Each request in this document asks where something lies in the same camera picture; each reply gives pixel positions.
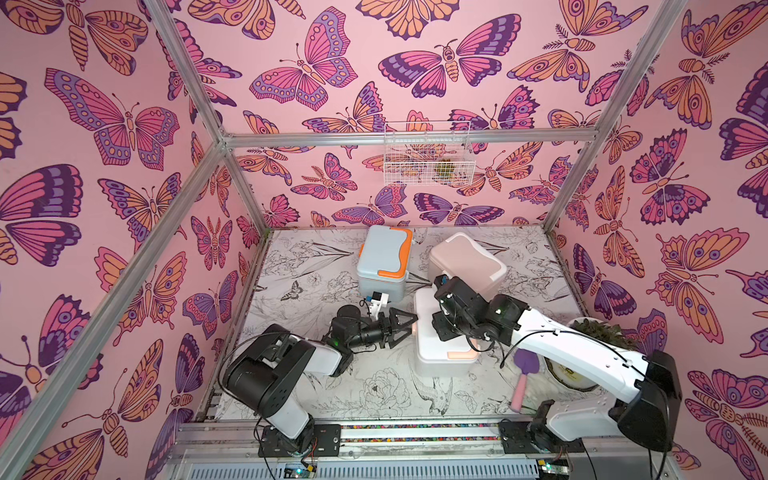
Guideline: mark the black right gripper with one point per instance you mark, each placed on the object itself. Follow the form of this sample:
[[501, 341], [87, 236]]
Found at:
[[450, 309]]

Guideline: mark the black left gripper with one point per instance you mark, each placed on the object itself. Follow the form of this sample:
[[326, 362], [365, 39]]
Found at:
[[384, 330]]

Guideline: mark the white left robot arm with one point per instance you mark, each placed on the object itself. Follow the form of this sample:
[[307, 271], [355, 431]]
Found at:
[[265, 374]]

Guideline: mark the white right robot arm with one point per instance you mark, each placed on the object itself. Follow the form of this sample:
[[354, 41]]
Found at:
[[642, 391]]

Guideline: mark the pink first aid box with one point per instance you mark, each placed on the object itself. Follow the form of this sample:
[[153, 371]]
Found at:
[[460, 255]]

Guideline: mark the grey and orange first aid box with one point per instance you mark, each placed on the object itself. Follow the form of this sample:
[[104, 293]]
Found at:
[[383, 262]]

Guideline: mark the purple and pink brush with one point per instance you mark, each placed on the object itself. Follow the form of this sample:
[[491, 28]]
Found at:
[[528, 363]]

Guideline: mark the potted green plant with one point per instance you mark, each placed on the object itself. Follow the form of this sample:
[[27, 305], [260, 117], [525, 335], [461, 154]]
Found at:
[[614, 369]]

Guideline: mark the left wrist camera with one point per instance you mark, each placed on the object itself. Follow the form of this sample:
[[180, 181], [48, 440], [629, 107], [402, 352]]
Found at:
[[375, 304]]

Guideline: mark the white wire basket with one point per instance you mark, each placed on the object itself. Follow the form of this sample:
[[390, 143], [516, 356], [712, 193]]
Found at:
[[419, 156]]

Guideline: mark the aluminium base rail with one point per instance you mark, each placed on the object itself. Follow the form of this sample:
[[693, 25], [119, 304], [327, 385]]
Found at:
[[481, 448]]

